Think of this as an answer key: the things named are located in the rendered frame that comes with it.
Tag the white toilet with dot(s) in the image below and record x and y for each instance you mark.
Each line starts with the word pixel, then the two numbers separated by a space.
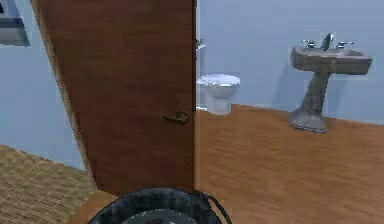
pixel 218 89

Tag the grey framed wall picture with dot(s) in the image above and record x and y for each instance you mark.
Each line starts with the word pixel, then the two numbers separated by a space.
pixel 11 28

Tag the brown pedestal sink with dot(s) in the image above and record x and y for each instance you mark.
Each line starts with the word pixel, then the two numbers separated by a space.
pixel 318 66

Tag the brown wooden room door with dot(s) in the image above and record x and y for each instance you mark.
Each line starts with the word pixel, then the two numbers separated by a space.
pixel 123 93

